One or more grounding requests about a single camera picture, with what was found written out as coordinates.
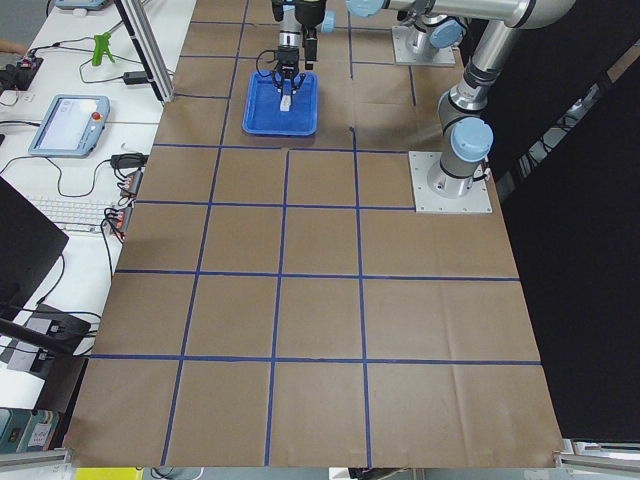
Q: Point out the brown paper table cover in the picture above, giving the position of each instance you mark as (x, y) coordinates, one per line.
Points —
(280, 302)

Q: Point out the white keyboard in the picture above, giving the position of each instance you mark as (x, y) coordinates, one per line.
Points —
(73, 215)

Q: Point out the black adapter on desk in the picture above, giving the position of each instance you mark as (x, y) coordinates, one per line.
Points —
(135, 78)

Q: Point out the black monitor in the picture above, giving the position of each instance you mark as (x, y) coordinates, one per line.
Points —
(30, 246)

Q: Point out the black device with cables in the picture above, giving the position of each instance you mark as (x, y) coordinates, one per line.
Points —
(65, 329)

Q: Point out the green plastic clamp tool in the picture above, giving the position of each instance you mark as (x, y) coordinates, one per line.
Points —
(101, 49)

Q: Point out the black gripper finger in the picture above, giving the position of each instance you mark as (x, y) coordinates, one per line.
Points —
(278, 82)
(310, 47)
(297, 83)

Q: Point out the aluminium frame post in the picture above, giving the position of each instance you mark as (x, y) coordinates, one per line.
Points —
(137, 24)

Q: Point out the blue teach pendant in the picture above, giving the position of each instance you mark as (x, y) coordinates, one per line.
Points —
(71, 127)

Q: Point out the black power adapter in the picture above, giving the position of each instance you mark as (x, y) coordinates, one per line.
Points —
(128, 160)

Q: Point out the red black electronics board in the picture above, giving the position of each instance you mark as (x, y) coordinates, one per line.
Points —
(29, 65)

